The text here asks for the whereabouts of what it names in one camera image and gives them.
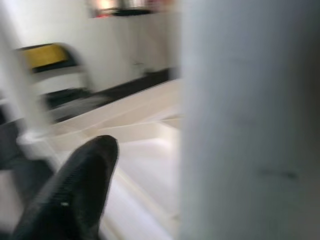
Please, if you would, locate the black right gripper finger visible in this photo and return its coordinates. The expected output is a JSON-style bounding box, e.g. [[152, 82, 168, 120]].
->
[[11, 134, 119, 240]]

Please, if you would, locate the white plastic table leg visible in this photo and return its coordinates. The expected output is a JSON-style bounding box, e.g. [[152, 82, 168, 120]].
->
[[178, 0, 320, 240], [0, 0, 52, 142]]

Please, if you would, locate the white plastic children table top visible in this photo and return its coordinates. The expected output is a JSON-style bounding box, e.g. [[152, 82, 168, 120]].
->
[[16, 79, 185, 240]]

